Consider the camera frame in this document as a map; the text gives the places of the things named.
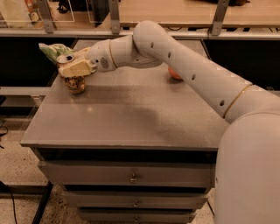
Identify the orange soda can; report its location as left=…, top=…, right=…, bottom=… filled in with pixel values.
left=56, top=53, right=88, bottom=95

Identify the wooden background table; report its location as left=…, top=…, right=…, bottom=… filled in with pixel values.
left=100, top=0, right=280, bottom=29

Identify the black floor cable left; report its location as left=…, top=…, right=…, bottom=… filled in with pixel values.
left=0, top=180, right=18, bottom=224

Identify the bottom grey drawer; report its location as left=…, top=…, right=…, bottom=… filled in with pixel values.
left=78, top=209, right=195, bottom=224

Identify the grey drawer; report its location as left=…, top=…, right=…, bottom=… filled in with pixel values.
left=38, top=161, right=214, bottom=188
left=63, top=191, right=207, bottom=210
left=78, top=209, right=195, bottom=224

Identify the red apple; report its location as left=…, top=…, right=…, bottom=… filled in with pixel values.
left=168, top=67, right=182, bottom=81

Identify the metal railing frame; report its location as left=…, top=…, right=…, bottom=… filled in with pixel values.
left=0, top=0, right=280, bottom=40

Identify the middle grey drawer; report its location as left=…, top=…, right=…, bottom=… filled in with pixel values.
left=63, top=191, right=207, bottom=210

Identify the grey drawer cabinet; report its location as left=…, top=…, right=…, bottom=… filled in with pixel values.
left=19, top=38, right=231, bottom=224

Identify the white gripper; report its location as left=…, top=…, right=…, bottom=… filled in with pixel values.
left=58, top=39, right=116, bottom=78

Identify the top grey drawer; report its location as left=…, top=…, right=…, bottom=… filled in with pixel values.
left=38, top=161, right=214, bottom=188

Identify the green jalapeno chip bag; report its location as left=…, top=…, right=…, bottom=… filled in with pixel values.
left=38, top=43, right=74, bottom=64

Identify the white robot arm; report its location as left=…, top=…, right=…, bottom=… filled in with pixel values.
left=57, top=21, right=280, bottom=224

